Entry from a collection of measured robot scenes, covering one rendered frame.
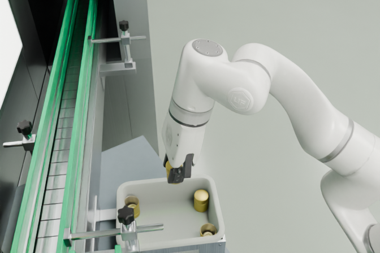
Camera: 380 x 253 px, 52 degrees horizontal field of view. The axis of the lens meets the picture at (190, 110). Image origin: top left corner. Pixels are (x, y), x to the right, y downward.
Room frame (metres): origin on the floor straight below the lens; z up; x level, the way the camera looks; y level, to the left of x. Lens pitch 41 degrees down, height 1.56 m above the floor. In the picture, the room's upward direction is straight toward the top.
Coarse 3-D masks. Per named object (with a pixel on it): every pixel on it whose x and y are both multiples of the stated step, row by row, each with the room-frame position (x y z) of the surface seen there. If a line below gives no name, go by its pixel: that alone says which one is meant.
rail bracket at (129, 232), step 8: (120, 208) 0.38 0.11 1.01; (128, 208) 0.38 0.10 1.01; (120, 216) 0.37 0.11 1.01; (128, 216) 0.37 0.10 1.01; (120, 224) 0.38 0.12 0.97; (128, 224) 0.37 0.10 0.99; (152, 224) 0.38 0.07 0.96; (160, 224) 0.38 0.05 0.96; (64, 232) 0.36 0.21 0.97; (80, 232) 0.37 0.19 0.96; (88, 232) 0.37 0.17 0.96; (96, 232) 0.37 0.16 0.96; (104, 232) 0.37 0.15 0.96; (112, 232) 0.37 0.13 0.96; (120, 232) 0.36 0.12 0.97; (128, 232) 0.36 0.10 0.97; (136, 232) 0.37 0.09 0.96; (64, 240) 0.35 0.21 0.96; (72, 240) 0.36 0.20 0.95; (128, 240) 0.36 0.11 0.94; (136, 240) 0.39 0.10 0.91; (128, 248) 0.37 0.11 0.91; (136, 248) 0.37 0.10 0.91
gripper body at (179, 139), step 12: (168, 108) 0.56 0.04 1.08; (168, 120) 0.54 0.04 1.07; (168, 132) 0.52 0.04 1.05; (180, 132) 0.48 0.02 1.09; (192, 132) 0.48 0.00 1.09; (204, 132) 0.49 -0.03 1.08; (168, 144) 0.51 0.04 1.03; (180, 144) 0.47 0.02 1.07; (192, 144) 0.48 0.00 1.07; (168, 156) 0.49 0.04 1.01; (180, 156) 0.47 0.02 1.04; (192, 156) 0.48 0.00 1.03
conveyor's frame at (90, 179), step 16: (96, 32) 1.18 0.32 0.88; (96, 48) 1.08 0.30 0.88; (96, 64) 0.99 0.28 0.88; (96, 80) 0.91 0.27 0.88; (96, 96) 0.84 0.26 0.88; (96, 112) 0.79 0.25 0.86; (96, 128) 0.74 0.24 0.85; (96, 144) 0.70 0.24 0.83; (96, 160) 0.65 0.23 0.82; (96, 176) 0.61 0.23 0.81; (80, 192) 0.51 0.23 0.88; (96, 192) 0.58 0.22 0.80; (80, 208) 0.47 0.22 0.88; (80, 224) 0.44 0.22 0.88; (80, 240) 0.40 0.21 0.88
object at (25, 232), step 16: (64, 16) 1.13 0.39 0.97; (64, 32) 1.05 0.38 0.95; (64, 48) 1.01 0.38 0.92; (64, 64) 0.95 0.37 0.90; (48, 96) 0.73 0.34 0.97; (48, 112) 0.69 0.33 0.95; (48, 128) 0.66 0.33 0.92; (48, 144) 0.62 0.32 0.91; (32, 160) 0.53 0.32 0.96; (48, 160) 0.59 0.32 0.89; (32, 176) 0.49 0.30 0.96; (32, 192) 0.46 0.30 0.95; (32, 208) 0.44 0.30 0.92; (16, 224) 0.38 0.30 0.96; (32, 224) 0.42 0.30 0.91; (16, 240) 0.35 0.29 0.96; (32, 240) 0.39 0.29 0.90
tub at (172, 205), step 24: (120, 192) 0.54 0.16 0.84; (144, 192) 0.56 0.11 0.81; (168, 192) 0.57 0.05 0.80; (192, 192) 0.58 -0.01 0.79; (216, 192) 0.54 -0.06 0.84; (144, 216) 0.53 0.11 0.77; (168, 216) 0.53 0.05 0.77; (192, 216) 0.53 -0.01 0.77; (216, 216) 0.48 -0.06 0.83; (120, 240) 0.42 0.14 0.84; (144, 240) 0.46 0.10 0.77; (168, 240) 0.46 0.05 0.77; (192, 240) 0.42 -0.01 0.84; (216, 240) 0.42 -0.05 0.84
